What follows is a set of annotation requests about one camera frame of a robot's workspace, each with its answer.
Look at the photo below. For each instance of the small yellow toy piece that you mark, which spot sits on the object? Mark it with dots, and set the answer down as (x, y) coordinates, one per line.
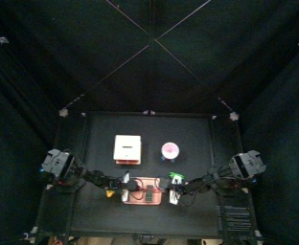
(110, 193)

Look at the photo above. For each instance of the white wrist camera mount plate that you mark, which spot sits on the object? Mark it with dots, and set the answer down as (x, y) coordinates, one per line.
(174, 198)
(126, 196)

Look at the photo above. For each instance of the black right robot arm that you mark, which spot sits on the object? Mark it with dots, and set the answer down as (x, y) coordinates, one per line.
(246, 164)

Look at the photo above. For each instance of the white text label sticker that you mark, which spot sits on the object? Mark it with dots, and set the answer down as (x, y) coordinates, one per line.
(237, 218)

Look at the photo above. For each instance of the white box with red base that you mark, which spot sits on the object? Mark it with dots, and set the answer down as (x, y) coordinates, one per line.
(127, 147)

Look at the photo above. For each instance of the thin red toy knife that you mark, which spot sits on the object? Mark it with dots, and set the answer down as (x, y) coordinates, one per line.
(157, 190)

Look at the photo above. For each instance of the round pink white toy plate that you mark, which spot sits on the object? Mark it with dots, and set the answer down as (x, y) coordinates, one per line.
(170, 150)

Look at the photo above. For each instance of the long dark green sushi roll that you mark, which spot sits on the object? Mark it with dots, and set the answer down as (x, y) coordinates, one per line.
(150, 197)

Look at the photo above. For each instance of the dark green sushi roll slice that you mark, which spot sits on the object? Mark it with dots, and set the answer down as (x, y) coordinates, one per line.
(150, 186)
(150, 191)

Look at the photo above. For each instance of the pink plastic tray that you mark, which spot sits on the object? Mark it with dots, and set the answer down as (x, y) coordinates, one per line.
(135, 199)

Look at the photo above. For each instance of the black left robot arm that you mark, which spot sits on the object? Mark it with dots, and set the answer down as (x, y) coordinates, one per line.
(63, 164)

